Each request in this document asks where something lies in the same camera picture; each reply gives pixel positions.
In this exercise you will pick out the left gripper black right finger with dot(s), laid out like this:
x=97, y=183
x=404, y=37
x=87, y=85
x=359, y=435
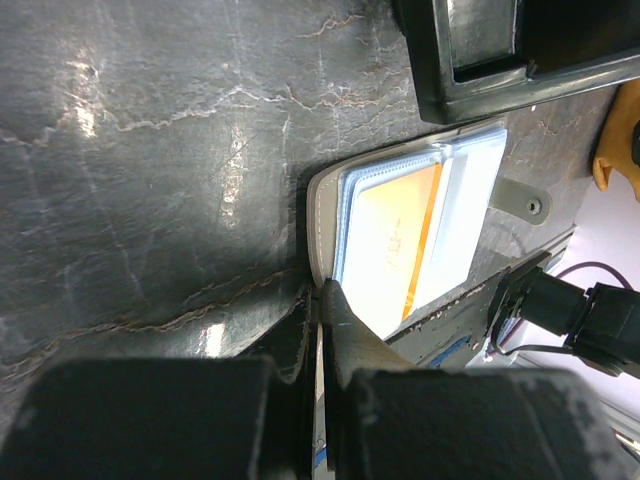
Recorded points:
x=348, y=346

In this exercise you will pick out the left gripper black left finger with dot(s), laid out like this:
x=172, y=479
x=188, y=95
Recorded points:
x=273, y=404

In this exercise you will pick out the grey card holder wallet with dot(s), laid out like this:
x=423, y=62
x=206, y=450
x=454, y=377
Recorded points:
x=469, y=186

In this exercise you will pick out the gold yellow credit card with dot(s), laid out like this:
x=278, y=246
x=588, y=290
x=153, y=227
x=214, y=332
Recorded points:
x=385, y=238

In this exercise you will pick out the black plastic card box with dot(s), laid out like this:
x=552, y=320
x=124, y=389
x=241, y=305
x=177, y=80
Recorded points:
x=475, y=59

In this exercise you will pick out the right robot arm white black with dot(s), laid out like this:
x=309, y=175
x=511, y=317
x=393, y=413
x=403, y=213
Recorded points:
x=600, y=324

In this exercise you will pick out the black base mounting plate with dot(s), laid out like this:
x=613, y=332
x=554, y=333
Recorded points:
x=452, y=335

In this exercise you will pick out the yellow tote bag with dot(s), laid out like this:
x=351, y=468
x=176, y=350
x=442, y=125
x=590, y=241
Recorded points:
x=618, y=145

